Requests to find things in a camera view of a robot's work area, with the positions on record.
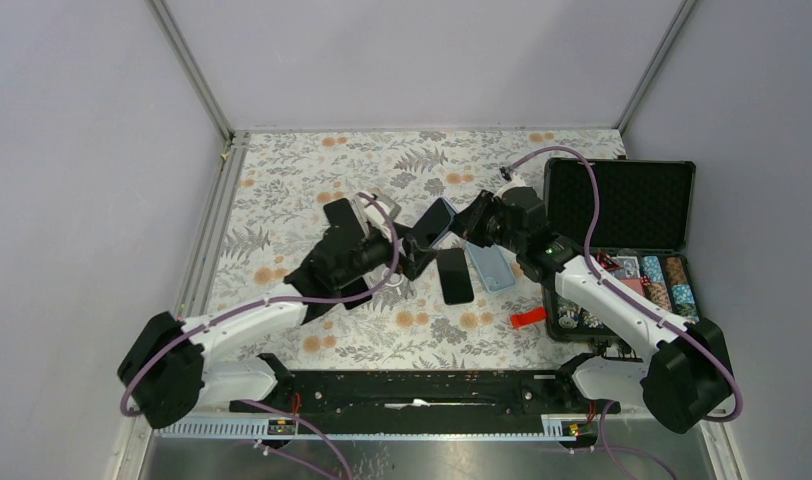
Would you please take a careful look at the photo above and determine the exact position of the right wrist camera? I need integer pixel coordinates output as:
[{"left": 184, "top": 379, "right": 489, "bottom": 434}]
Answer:
[{"left": 496, "top": 169, "right": 527, "bottom": 197}]

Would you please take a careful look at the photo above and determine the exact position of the black poker chip case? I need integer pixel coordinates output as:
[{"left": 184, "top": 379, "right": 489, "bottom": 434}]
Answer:
[{"left": 543, "top": 158, "right": 700, "bottom": 323}]

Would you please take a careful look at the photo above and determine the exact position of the black smartphone from blue case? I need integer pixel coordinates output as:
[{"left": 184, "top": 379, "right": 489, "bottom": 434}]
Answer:
[{"left": 436, "top": 248, "right": 474, "bottom": 305}]

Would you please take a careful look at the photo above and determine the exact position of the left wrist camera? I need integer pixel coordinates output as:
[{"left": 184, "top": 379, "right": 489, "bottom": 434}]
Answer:
[{"left": 353, "top": 189, "right": 402, "bottom": 241}]

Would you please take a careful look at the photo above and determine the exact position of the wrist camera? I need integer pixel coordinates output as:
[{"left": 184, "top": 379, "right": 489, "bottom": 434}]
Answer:
[
  {"left": 496, "top": 169, "right": 527, "bottom": 197},
  {"left": 353, "top": 189, "right": 402, "bottom": 241}
]

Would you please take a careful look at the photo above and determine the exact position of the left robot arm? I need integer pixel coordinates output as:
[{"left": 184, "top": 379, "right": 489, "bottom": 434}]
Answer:
[{"left": 117, "top": 227, "right": 437, "bottom": 429}]

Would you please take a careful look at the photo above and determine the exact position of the small black smartphone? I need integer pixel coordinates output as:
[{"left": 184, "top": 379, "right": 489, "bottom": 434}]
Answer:
[{"left": 323, "top": 198, "right": 365, "bottom": 245}]

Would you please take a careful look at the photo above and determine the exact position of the phone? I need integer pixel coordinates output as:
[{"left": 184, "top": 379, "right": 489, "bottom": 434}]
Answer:
[
  {"left": 465, "top": 242, "right": 516, "bottom": 293},
  {"left": 411, "top": 197, "right": 456, "bottom": 248}
]

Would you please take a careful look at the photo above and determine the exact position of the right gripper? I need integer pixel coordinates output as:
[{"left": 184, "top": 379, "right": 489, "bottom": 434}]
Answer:
[{"left": 442, "top": 189, "right": 525, "bottom": 254}]

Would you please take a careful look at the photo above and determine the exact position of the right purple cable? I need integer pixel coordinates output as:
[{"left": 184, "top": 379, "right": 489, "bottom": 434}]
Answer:
[{"left": 499, "top": 145, "right": 745, "bottom": 480}]

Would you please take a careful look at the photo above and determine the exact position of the large black smartphone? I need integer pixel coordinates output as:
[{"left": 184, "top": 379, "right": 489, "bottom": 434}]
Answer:
[{"left": 340, "top": 277, "right": 372, "bottom": 310}]

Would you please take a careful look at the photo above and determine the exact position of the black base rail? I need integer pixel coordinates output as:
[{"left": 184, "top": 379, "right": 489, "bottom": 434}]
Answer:
[{"left": 261, "top": 370, "right": 607, "bottom": 435}]

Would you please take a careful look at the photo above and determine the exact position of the floral tablecloth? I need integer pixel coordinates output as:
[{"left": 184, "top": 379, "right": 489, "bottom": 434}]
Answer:
[{"left": 208, "top": 130, "right": 625, "bottom": 370}]

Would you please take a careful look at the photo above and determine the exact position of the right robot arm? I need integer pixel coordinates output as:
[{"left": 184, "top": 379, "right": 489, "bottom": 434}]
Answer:
[{"left": 451, "top": 187, "right": 744, "bottom": 433}]

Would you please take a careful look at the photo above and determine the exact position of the red plastic piece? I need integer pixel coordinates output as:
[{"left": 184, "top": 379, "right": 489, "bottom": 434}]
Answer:
[{"left": 509, "top": 307, "right": 548, "bottom": 329}]

